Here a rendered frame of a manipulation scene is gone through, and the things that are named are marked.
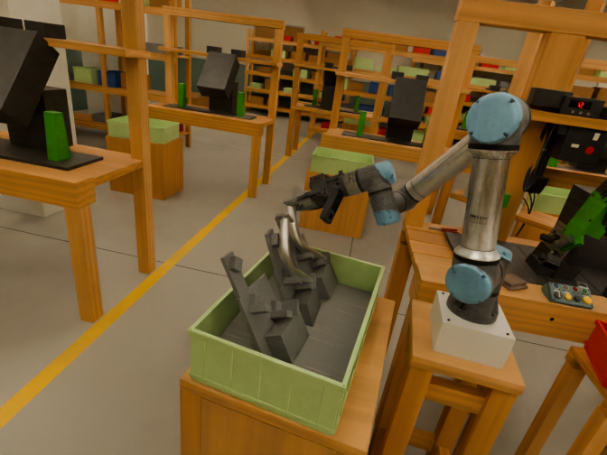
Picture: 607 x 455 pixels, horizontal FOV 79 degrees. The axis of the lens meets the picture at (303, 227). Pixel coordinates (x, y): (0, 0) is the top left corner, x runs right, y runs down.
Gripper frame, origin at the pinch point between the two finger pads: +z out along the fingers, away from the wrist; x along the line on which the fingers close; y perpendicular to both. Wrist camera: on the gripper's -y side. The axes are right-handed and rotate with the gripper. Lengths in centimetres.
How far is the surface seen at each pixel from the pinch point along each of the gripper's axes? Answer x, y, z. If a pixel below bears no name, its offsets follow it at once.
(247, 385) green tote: 13, -56, 8
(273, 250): 12.1, -20.3, 0.4
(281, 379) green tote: 14, -56, -3
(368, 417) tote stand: -7, -65, -16
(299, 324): -1.0, -39.5, -0.2
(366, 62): -446, 585, 56
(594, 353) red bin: -66, -49, -78
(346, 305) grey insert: -25.2, -29.6, -6.4
